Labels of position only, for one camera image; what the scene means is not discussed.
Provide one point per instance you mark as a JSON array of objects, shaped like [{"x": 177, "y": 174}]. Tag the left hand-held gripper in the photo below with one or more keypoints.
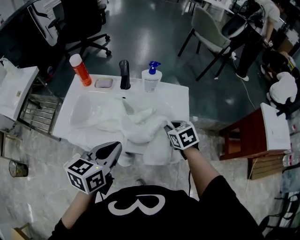
[{"x": 82, "y": 173}]

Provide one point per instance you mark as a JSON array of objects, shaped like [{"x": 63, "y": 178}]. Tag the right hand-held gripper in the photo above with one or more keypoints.
[{"x": 184, "y": 136}]

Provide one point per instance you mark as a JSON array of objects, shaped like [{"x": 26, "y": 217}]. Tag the person's left forearm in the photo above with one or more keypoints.
[{"x": 77, "y": 208}]

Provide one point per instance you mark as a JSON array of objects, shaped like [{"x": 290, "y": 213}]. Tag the person's right forearm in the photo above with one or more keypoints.
[{"x": 199, "y": 171}]

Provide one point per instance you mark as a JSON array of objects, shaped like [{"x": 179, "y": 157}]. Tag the flat cardboard box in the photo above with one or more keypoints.
[{"x": 264, "y": 167}]

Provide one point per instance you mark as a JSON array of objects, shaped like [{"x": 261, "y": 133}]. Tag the white washbasin dark stand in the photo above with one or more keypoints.
[{"x": 171, "y": 96}]

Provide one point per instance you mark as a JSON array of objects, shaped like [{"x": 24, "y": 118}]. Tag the person's grey shoe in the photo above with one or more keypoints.
[{"x": 139, "y": 182}]

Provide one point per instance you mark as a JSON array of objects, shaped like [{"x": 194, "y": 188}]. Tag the clear pump bottle blue pump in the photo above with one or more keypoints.
[{"x": 151, "y": 79}]

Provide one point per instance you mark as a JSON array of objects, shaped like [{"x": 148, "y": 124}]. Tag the purple soap bar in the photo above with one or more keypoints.
[{"x": 104, "y": 83}]

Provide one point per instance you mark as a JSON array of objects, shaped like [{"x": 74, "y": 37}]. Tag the white soap dish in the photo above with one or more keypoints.
[{"x": 96, "y": 83}]

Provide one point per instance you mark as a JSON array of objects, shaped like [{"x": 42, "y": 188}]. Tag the black faucet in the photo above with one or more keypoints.
[{"x": 124, "y": 75}]

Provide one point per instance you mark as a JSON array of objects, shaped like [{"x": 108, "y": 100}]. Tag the orange bottle white cap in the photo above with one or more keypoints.
[{"x": 80, "y": 70}]

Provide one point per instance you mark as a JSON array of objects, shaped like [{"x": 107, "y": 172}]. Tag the person's black printed shirt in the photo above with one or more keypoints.
[{"x": 164, "y": 222}]

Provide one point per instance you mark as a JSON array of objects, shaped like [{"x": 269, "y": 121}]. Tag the dark mesh waste bin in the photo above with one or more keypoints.
[{"x": 18, "y": 168}]

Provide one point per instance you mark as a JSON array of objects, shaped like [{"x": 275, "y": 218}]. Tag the wooden chair brown seat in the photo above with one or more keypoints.
[{"x": 11, "y": 137}]

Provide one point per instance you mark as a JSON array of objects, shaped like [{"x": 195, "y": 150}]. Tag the white basin slab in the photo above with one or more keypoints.
[{"x": 274, "y": 129}]

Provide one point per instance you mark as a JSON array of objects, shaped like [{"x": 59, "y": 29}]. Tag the grey chair black legs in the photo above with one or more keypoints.
[{"x": 208, "y": 28}]

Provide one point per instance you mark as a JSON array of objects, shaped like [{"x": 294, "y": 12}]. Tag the white washbasin steel stand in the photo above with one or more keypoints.
[{"x": 16, "y": 93}]

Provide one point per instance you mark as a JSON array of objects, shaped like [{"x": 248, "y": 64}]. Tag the clear water bottle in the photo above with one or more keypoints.
[{"x": 291, "y": 159}]

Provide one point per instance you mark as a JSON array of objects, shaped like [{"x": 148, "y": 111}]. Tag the black office chair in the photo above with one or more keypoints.
[{"x": 79, "y": 21}]

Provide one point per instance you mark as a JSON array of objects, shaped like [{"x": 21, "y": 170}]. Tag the dark grey trash bin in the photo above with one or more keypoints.
[{"x": 18, "y": 35}]

